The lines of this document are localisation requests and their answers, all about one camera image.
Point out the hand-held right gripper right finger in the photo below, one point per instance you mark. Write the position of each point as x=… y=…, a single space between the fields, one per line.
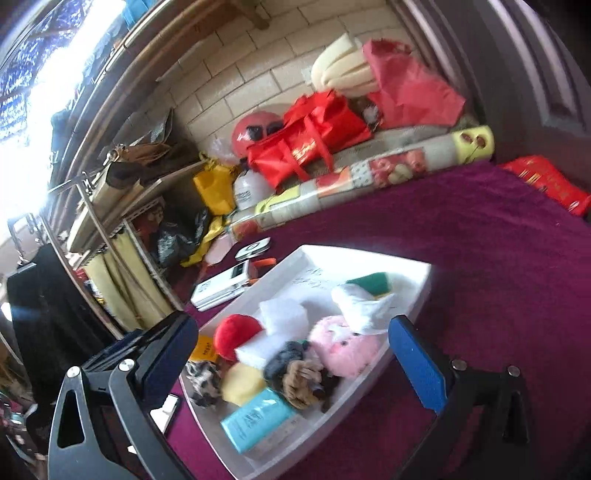
x=418 y=364

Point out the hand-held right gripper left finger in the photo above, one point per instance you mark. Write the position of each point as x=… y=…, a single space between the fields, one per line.
x=166 y=364

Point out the orange packet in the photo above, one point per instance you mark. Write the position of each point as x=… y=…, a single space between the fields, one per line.
x=203 y=350

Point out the zebra print cloth bundle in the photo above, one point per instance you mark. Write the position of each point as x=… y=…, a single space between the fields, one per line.
x=203 y=383

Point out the pink plush toy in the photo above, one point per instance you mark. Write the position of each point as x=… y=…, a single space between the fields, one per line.
x=348 y=353

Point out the red apple plush toy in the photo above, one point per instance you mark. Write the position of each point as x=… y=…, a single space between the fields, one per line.
x=235 y=334

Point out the white sock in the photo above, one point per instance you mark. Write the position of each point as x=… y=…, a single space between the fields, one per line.
x=364 y=309

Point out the yellow sponge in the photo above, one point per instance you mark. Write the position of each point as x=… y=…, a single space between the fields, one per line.
x=242 y=383

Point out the white sponge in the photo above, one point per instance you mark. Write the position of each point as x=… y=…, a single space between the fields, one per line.
x=258 y=351

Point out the blue grey sock bundle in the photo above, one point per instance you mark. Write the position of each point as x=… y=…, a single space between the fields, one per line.
x=281 y=362

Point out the white cardboard box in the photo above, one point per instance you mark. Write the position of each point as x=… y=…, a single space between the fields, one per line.
x=323 y=267

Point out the green sponge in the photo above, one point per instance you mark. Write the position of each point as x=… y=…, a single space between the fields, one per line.
x=371 y=280

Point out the white power bank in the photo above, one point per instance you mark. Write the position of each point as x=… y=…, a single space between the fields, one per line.
x=221 y=286

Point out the yellow cloth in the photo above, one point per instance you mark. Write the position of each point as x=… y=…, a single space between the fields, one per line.
x=122 y=277

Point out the teal tissue pack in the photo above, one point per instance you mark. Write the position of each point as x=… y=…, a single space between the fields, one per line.
x=256 y=420

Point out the black plastic bag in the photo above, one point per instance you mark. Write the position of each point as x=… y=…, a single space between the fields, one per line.
x=178 y=235

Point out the black cloth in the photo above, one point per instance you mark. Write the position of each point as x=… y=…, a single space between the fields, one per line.
x=46 y=314

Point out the white round gadget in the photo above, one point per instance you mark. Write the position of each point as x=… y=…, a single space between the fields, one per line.
x=253 y=248

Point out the metal shelf rack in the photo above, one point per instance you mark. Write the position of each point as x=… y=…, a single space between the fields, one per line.
x=99 y=221

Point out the yellow plastic bag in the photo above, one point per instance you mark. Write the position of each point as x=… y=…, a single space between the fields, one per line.
x=214 y=187

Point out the white plastic jug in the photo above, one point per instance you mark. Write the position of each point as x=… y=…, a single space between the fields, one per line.
x=251 y=189

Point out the rolled printed mat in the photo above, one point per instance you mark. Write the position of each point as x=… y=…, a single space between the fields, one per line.
x=369 y=170

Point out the brown bag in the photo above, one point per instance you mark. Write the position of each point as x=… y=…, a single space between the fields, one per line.
x=147 y=159

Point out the red snack packet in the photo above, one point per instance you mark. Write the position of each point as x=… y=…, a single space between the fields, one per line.
x=549 y=182

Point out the red round helmet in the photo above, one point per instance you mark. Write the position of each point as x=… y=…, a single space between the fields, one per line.
x=249 y=131

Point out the red tote bag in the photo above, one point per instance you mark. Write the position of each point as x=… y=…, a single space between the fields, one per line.
x=314 y=134

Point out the red plastic bag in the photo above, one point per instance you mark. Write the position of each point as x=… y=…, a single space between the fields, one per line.
x=411 y=87

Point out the cream cushion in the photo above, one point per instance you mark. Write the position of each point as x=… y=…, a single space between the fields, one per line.
x=339 y=67

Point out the grey door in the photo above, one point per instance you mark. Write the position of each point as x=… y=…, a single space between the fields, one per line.
x=531 y=60

